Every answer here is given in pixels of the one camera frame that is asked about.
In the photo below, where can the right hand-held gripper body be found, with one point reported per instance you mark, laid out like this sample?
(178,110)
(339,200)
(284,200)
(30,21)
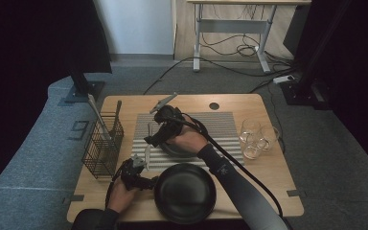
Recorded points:
(169,119)

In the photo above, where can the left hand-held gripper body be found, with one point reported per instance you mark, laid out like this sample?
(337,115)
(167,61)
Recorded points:
(131,175)

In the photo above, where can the black plate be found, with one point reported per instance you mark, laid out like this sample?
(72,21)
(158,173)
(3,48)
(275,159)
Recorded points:
(172,152)
(183,195)

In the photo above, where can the silver knife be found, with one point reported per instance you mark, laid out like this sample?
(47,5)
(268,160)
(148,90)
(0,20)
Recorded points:
(148,156)

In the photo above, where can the clear drinking glass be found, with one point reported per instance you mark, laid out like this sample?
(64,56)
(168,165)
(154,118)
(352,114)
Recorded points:
(270,137)
(249,131)
(252,151)

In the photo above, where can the person's left hand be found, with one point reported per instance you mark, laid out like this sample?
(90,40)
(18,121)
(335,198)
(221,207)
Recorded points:
(119,198)

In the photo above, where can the person's right hand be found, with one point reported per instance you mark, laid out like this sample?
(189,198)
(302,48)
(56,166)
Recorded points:
(188,140)

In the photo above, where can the black table grommet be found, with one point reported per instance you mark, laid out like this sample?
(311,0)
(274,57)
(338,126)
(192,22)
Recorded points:
(214,106)

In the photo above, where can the striped grey placemat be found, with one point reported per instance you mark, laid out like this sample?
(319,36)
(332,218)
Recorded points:
(223,127)

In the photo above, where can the grey tape piece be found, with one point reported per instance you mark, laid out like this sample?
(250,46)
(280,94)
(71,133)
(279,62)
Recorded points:
(295,193)
(73,198)

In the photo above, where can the black metal stand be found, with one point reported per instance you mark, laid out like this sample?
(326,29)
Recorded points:
(83,86)
(303,86)

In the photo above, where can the white-legged wooden desk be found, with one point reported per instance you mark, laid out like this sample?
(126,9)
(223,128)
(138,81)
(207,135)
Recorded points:
(233,26)

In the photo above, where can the white power strip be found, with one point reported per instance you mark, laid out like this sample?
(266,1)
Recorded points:
(283,79)

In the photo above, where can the dark curtain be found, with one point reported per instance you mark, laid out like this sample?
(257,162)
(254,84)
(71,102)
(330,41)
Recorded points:
(28,48)
(357,80)

